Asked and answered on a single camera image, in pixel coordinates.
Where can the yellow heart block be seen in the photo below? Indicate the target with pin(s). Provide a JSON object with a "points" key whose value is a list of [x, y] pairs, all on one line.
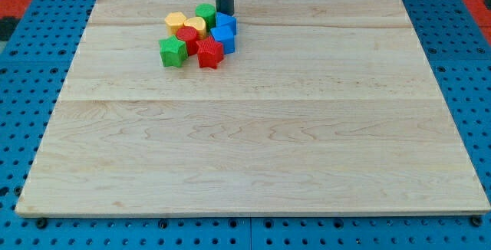
{"points": [[199, 24]]}

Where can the yellow hexagon block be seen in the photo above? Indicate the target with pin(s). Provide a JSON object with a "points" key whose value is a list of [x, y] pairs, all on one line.
{"points": [[174, 21]]}

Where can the green cylinder block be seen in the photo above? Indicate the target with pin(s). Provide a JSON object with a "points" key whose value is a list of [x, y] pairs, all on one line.
{"points": [[208, 13]]}

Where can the blue cube block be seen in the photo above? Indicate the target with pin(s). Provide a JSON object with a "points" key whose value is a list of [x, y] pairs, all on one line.
{"points": [[225, 36]]}

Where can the red star block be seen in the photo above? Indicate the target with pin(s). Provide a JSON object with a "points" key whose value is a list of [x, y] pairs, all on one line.
{"points": [[210, 52]]}

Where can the red cylinder block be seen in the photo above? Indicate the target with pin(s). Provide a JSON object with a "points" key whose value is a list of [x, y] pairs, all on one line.
{"points": [[190, 36]]}

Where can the green star block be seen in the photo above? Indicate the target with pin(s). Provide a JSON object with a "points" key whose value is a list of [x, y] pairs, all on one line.
{"points": [[173, 51]]}

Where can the blue pentagon block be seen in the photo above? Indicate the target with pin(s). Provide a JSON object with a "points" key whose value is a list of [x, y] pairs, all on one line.
{"points": [[223, 20]]}

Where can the light wooden board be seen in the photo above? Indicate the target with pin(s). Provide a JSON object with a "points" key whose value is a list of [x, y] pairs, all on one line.
{"points": [[325, 108]]}

